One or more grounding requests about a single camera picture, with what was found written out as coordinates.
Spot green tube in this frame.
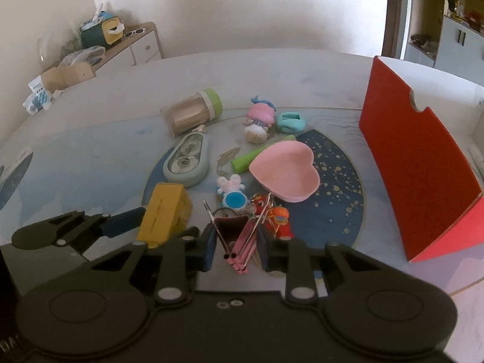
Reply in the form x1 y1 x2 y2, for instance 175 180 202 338
231 134 296 172

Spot white cabinet with wooden top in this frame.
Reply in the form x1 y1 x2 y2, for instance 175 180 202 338
91 22 163 70

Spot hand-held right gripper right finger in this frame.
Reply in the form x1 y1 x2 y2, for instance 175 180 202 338
256 231 382 306

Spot pink heart-shaped bowl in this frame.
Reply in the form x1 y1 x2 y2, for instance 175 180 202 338
249 141 320 203

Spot gold hair pins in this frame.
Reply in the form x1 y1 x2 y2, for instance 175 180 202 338
215 147 241 172

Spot red cardboard box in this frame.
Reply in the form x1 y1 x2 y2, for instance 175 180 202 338
358 56 484 263

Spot green tissue box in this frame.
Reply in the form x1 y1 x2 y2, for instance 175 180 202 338
80 12 125 48

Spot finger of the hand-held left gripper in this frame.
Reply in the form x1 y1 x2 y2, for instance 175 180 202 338
11 207 147 256

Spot grey-green oval case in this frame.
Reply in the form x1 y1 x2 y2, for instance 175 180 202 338
162 130 210 188

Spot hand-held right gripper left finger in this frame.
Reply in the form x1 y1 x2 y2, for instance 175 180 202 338
90 224 219 306

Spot brown cardboard box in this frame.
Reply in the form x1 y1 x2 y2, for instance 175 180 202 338
41 62 95 92

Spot toothpick jar with green lid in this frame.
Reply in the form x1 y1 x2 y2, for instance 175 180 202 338
161 88 223 138

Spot brown binder clip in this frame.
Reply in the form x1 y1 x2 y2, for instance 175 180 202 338
203 200 249 252

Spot pink doll figure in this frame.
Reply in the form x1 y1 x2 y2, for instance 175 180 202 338
244 96 276 144

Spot teal holder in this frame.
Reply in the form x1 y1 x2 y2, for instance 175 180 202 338
276 111 307 133

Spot clear plastic bags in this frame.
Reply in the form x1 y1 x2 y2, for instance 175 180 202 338
60 45 106 67

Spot orange and red figure toy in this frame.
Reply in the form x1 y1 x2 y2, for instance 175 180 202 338
265 206 293 240

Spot pink binder clips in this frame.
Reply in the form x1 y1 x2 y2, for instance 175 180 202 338
223 193 273 275

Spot blue and white bunny toy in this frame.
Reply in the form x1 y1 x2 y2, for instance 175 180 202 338
216 174 248 209

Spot blue and white packet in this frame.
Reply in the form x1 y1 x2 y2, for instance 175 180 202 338
23 76 54 114

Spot brown door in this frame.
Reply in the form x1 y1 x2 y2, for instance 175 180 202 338
382 0 412 60

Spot yellow box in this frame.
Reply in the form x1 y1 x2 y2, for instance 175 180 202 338
137 182 191 248

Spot grey wall cabinet unit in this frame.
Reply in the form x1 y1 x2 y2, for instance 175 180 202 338
403 0 484 84

